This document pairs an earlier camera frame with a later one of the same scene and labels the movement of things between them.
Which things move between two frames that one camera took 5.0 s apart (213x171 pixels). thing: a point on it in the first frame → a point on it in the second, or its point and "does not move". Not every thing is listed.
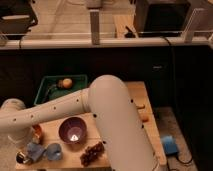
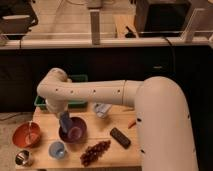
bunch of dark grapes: (91, 153) does not move
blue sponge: (34, 151) → (65, 121)
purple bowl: (72, 130) does not move
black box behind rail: (161, 18) does not move
